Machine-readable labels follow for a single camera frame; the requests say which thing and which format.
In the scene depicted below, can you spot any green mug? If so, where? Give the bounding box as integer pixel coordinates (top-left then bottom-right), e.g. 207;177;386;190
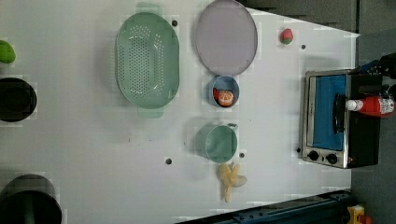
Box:
195;123;238;163

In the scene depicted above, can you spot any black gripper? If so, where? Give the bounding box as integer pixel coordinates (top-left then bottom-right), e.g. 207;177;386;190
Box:
359;52;396;97

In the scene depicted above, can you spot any red ketchup bottle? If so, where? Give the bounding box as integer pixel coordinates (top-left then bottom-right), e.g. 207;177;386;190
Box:
346;96;395;118

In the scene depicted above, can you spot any blue metal frame rail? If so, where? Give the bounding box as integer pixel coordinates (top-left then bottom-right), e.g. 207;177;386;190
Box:
178;190;357;224

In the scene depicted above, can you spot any small blue bowl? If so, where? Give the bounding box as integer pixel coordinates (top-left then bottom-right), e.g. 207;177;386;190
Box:
206;76;240;108

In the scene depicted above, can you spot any green plastic colander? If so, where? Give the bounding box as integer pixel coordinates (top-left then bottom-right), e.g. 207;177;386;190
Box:
116;2;180;119

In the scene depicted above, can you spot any black silver toaster oven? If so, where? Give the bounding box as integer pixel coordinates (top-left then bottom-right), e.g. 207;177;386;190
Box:
300;69;382;169

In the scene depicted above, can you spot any peeled toy banana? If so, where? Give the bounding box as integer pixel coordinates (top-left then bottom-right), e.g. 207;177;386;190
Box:
219;163;248;203

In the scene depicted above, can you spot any toy orange half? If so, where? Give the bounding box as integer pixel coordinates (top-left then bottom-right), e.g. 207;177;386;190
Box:
218;91;233;107

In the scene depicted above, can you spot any green toy fruit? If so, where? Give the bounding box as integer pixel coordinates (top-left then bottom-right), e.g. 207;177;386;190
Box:
0;40;16;63

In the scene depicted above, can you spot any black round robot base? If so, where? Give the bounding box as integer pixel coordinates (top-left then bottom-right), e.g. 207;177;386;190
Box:
0;77;37;122

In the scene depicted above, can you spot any yellow red clamp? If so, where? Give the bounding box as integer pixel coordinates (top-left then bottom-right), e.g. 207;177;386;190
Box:
347;204;373;224

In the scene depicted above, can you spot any round lilac plate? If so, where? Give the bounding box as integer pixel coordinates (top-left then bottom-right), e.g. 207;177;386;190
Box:
194;0;258;76

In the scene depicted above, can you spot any toy strawberry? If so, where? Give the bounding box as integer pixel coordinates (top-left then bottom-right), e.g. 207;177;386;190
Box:
280;28;293;45

